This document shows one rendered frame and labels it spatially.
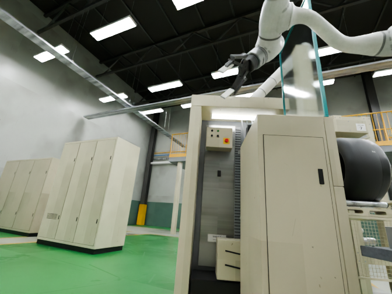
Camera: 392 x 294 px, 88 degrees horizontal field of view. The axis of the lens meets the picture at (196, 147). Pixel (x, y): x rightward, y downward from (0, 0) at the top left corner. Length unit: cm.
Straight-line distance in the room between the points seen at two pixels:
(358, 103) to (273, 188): 1209
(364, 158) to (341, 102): 1105
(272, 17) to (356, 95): 1230
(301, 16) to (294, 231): 92
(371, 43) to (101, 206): 394
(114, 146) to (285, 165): 358
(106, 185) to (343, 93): 1195
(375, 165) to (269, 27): 135
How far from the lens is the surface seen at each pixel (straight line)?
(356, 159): 194
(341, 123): 259
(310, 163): 115
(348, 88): 1339
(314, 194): 113
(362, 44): 125
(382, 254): 111
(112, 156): 421
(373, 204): 206
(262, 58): 107
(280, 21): 105
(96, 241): 412
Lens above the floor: 71
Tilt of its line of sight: 19 degrees up
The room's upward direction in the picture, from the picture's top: 4 degrees clockwise
